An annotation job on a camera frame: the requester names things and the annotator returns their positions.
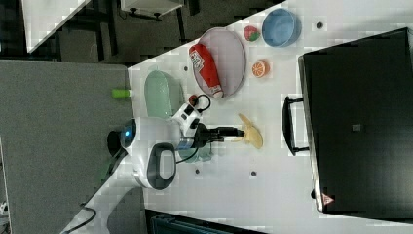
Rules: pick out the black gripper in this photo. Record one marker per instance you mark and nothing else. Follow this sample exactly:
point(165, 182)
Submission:
point(203, 135)

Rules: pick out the yellow peeled banana toy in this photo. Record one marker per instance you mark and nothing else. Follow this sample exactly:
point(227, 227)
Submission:
point(251, 134)

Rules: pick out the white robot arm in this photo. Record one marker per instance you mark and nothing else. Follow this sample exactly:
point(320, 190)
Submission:
point(146, 140)

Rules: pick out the teal green mug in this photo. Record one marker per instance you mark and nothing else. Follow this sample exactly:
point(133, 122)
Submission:
point(193, 155)

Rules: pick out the small red berry toy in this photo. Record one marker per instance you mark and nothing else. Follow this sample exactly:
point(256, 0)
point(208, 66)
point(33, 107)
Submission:
point(193, 100)

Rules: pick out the orange slice toy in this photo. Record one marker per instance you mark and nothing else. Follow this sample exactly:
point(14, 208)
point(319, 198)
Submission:
point(260, 68)

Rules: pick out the red ketchup bottle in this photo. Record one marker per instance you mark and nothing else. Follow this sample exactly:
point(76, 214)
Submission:
point(204, 65)

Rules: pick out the green perforated colander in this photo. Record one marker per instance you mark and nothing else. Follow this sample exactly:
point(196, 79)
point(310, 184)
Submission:
point(163, 94)

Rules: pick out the grey oval plate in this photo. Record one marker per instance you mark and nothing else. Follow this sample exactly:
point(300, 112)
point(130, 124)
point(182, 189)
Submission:
point(227, 51)

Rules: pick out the red green strawberry toy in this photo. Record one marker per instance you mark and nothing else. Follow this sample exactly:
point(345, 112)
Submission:
point(251, 33)

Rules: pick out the blue bowl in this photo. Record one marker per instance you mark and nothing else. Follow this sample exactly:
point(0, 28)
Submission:
point(281, 28)

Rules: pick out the green marker cap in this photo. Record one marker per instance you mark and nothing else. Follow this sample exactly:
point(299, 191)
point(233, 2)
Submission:
point(121, 93)

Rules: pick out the black toaster oven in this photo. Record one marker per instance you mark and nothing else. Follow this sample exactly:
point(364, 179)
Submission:
point(358, 105)

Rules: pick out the white cabinet on casters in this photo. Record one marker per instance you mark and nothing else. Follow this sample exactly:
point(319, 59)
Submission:
point(150, 9)

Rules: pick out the white side table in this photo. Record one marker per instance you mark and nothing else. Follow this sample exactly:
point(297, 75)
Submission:
point(42, 18)

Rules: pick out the black oven door handle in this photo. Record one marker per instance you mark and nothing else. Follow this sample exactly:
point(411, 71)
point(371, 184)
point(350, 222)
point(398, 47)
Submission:
point(287, 125)

